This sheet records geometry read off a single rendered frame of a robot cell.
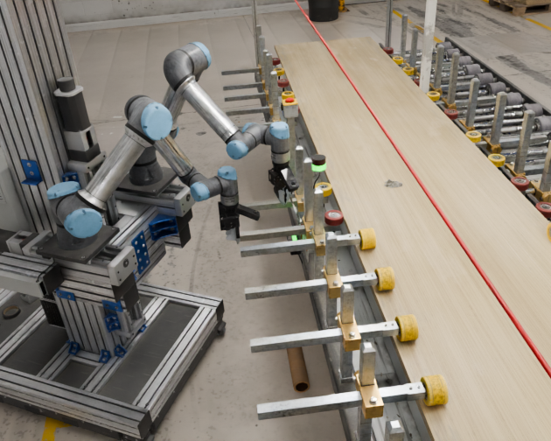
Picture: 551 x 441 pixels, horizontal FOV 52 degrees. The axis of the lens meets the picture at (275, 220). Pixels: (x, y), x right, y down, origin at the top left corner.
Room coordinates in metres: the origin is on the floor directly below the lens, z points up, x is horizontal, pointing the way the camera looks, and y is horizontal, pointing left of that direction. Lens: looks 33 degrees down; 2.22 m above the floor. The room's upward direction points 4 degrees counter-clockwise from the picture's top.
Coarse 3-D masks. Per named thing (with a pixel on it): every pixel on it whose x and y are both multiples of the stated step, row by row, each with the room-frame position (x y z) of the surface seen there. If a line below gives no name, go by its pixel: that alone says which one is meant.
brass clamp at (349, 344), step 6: (336, 318) 1.35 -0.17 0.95; (342, 324) 1.30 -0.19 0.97; (348, 324) 1.30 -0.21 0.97; (354, 324) 1.30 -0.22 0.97; (342, 330) 1.28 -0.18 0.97; (348, 330) 1.27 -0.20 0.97; (354, 330) 1.27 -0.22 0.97; (348, 336) 1.25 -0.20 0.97; (342, 342) 1.27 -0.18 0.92; (348, 342) 1.23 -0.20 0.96; (354, 342) 1.23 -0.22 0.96; (360, 342) 1.24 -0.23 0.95; (348, 348) 1.23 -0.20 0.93; (354, 348) 1.23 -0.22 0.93
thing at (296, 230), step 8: (240, 232) 2.02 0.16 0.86; (248, 232) 2.02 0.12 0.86; (256, 232) 2.01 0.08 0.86; (264, 232) 2.01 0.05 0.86; (272, 232) 2.00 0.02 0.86; (280, 232) 2.01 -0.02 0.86; (288, 232) 2.01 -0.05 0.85; (296, 232) 2.01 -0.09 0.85; (304, 232) 2.01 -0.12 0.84; (248, 240) 1.99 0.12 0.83
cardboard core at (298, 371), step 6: (288, 348) 2.10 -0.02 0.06; (294, 348) 2.08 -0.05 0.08; (300, 348) 2.09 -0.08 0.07; (288, 354) 2.06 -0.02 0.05; (294, 354) 2.04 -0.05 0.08; (300, 354) 2.04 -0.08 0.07; (294, 360) 2.00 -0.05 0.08; (300, 360) 1.99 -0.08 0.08; (294, 366) 1.96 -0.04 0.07; (300, 366) 1.96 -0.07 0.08; (294, 372) 1.93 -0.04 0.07; (300, 372) 1.92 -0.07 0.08; (306, 372) 1.93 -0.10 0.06; (294, 378) 1.89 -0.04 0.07; (300, 378) 1.88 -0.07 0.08; (306, 378) 1.89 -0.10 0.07; (294, 384) 1.86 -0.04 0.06; (300, 384) 1.90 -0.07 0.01; (306, 384) 1.89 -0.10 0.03; (300, 390) 1.86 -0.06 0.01; (306, 390) 1.86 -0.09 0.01
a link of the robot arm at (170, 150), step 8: (136, 96) 1.92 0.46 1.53; (128, 104) 1.90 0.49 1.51; (128, 120) 1.89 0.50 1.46; (168, 136) 1.99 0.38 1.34; (160, 144) 1.96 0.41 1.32; (168, 144) 1.98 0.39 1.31; (176, 144) 2.01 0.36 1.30; (160, 152) 1.98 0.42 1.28; (168, 152) 1.98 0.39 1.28; (176, 152) 1.99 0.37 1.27; (168, 160) 1.99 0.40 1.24; (176, 160) 1.99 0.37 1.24; (184, 160) 2.01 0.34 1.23; (176, 168) 2.00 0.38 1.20; (184, 168) 2.00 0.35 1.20; (192, 168) 2.03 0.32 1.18; (184, 176) 2.01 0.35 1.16; (192, 176) 2.00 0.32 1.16
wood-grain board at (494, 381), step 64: (320, 64) 4.10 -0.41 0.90; (384, 64) 4.00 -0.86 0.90; (320, 128) 2.96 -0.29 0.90; (448, 128) 2.84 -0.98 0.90; (384, 192) 2.20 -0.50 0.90; (448, 192) 2.16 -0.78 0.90; (512, 192) 2.12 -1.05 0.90; (384, 256) 1.72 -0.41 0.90; (448, 256) 1.70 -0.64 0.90; (512, 256) 1.67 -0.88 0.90; (384, 320) 1.39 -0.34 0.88; (448, 320) 1.36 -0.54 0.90; (448, 384) 1.10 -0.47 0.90; (512, 384) 1.08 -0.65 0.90
